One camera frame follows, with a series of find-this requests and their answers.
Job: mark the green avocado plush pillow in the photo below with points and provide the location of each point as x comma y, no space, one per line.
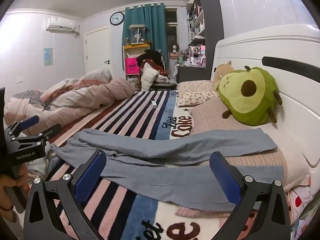
250,105

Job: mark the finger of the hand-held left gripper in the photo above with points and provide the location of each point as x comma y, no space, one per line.
30,122
47,131

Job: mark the white door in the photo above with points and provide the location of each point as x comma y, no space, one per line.
97,50

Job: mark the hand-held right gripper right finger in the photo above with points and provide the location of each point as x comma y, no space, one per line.
225,177

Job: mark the white puffer jacket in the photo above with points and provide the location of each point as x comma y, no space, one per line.
148,76

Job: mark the fruit print bed sheet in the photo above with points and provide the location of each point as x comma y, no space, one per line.
297,200

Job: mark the black cloth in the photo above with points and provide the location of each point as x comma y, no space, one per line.
150,56

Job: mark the grey desk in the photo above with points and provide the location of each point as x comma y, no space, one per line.
192,74

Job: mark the person's left hand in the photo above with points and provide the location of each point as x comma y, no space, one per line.
5,181

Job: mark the white bed headboard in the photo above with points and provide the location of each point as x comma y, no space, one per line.
287,47

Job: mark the small wall poster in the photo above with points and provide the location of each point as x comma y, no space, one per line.
48,56

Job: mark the window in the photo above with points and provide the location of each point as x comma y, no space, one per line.
171,30

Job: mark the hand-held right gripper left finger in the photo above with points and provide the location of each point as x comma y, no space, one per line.
90,177

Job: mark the round wall clock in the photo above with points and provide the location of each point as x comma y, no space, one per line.
117,18

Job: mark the yellow and white shelf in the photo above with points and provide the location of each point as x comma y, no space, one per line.
130,51

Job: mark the glass display case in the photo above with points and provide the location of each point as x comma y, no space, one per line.
137,35

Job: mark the pink striped duvet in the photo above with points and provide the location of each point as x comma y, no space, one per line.
82,95

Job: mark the pink striped pillow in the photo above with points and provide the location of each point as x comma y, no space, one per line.
212,117

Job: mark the striped printed blanket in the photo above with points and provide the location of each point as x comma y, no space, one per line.
140,115

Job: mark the white air conditioner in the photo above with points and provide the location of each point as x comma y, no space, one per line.
60,24

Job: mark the floral pillow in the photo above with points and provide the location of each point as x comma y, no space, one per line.
195,92

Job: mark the small white box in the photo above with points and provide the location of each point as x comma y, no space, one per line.
154,104

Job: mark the grey pants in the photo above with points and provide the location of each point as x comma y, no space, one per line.
162,150

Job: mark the tan plush toy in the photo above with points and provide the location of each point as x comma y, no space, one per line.
221,71

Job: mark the teal curtain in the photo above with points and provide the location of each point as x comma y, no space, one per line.
155,30

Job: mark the pink bag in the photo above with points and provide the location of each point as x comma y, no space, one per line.
132,66

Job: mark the grey bookshelf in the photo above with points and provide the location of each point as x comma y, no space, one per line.
212,17

